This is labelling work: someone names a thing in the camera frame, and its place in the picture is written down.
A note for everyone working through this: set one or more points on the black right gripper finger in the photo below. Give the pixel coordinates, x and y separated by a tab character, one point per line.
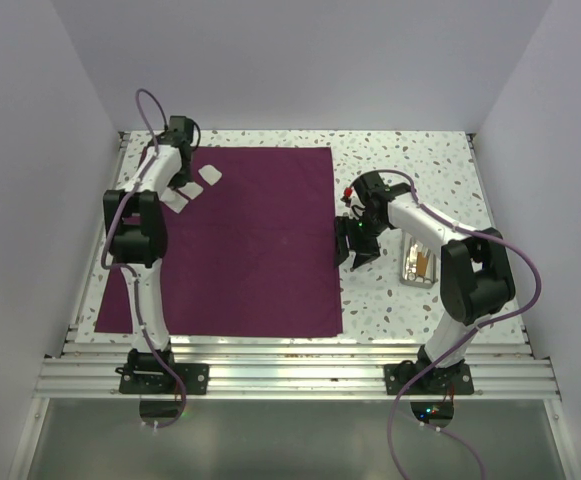
363	258
341	240

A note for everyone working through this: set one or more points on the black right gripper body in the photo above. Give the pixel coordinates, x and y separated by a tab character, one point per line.
363	232

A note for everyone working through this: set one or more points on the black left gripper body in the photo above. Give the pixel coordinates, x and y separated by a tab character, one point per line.
182	177

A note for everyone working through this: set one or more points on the white gauze pad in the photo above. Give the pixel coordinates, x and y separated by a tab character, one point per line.
191	190
210	174
174	200

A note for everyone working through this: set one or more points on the steel forceps scissors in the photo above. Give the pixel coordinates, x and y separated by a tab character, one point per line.
410	260

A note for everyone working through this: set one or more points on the steel instrument tray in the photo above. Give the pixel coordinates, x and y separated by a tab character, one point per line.
432	275

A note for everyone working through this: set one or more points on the purple cloth mat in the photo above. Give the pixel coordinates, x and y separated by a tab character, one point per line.
254	254

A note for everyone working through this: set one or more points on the orange bandage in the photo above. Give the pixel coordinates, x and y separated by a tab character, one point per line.
421	265

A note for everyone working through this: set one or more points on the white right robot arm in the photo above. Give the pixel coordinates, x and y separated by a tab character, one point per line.
475	275

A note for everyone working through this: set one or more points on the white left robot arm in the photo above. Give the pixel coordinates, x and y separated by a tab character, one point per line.
136	241

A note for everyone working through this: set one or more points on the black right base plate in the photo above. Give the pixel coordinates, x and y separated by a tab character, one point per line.
456	380

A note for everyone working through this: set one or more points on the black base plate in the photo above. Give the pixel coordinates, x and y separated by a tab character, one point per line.
149	374
456	380

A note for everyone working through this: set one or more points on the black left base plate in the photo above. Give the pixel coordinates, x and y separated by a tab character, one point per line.
149	374

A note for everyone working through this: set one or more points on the aluminium rail frame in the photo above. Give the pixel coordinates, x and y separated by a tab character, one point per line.
383	325

